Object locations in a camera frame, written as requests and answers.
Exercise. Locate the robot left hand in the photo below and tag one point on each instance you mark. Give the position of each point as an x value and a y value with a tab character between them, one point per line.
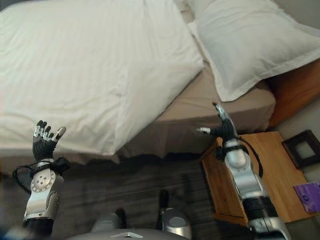
41	147

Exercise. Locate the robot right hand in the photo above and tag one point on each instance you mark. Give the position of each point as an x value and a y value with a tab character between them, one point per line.
225	126

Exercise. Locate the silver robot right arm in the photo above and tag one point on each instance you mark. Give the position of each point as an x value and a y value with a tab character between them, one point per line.
246	185

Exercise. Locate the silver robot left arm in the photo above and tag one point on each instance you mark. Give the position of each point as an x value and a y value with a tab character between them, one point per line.
41	190

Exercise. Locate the beige fitted bed sheet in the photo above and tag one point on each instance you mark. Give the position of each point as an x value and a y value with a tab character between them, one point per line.
200	112

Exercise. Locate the wooden bedside table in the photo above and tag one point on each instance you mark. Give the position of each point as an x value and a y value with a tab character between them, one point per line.
272	180

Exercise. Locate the wooden headboard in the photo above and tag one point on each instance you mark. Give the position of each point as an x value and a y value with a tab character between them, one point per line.
296	92

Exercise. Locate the white pillow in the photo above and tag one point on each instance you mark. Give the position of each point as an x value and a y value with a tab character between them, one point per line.
250	47

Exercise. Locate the white striped duvet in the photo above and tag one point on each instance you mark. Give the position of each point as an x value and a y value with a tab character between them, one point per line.
82	75

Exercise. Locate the silver robot torso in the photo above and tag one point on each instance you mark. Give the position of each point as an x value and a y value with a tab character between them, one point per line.
125	235

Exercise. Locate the dark picture frame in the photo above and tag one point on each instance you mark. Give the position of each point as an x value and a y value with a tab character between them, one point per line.
303	148

